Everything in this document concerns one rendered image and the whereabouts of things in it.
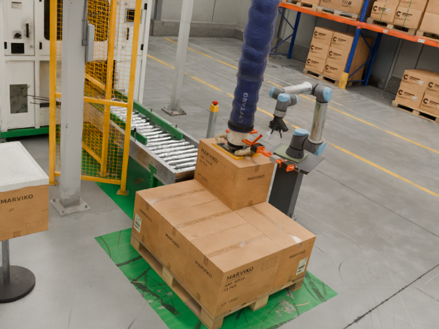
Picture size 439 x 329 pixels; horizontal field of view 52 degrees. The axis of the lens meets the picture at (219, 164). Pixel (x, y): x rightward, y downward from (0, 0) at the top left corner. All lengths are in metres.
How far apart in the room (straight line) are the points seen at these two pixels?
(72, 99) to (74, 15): 0.72
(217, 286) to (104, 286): 0.97
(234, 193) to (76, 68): 1.72
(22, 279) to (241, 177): 1.86
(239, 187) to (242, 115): 0.60
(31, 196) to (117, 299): 1.08
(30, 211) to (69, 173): 1.40
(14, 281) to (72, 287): 0.42
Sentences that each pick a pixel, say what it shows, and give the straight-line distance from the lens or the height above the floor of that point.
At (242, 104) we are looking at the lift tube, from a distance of 3.75.
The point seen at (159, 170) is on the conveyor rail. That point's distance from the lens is 4.39.
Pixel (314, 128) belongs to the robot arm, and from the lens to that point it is 4.32.
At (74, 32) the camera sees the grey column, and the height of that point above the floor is 1.70.
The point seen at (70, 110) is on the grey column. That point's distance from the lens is 4.22.
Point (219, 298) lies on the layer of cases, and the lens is 3.29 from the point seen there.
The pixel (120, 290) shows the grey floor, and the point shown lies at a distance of 3.72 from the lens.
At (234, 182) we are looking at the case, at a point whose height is 0.79.
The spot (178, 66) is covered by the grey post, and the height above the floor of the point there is 0.78.
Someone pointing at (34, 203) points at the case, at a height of 0.85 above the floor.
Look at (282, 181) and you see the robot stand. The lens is 4.66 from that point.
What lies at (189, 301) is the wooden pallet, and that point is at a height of 0.02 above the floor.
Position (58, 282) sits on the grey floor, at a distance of 3.80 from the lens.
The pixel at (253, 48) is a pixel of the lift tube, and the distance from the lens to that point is 3.64.
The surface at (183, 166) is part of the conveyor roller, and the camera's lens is 4.47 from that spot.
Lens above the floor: 2.46
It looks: 25 degrees down
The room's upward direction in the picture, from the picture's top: 10 degrees clockwise
